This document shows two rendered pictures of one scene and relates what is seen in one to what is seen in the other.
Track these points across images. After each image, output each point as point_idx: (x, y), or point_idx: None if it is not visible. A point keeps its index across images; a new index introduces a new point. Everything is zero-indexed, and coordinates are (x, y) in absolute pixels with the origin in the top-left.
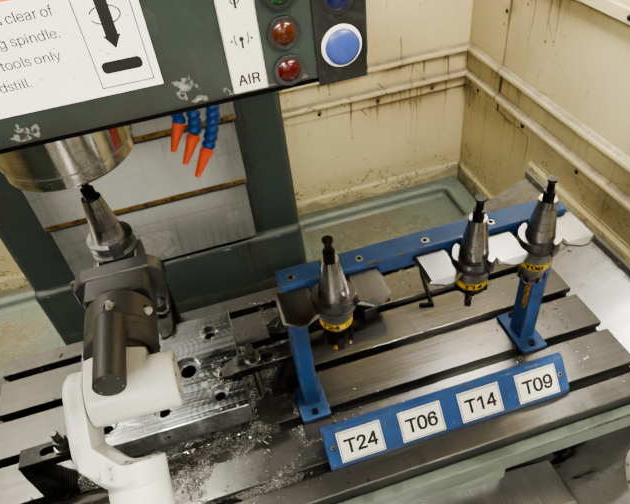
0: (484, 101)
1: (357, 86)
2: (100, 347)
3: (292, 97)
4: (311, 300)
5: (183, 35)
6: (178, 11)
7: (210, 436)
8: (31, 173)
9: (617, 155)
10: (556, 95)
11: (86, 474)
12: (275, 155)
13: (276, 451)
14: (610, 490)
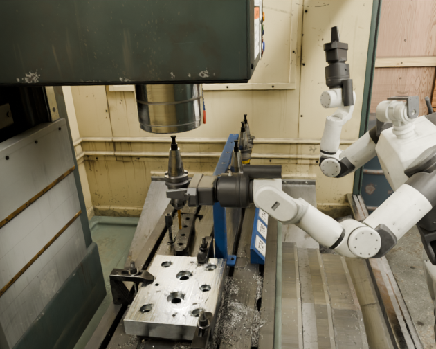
0: (104, 161)
1: None
2: (265, 165)
3: None
4: None
5: (259, 37)
6: (259, 30)
7: None
8: (198, 115)
9: (200, 139)
10: (155, 133)
11: (301, 206)
12: (80, 195)
13: (243, 278)
14: (294, 233)
